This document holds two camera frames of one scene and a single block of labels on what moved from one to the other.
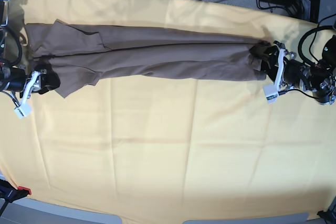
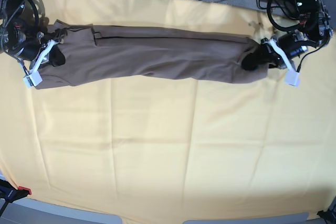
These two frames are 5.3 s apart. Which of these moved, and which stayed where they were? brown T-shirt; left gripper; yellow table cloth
Moved: left gripper
Stayed: yellow table cloth; brown T-shirt
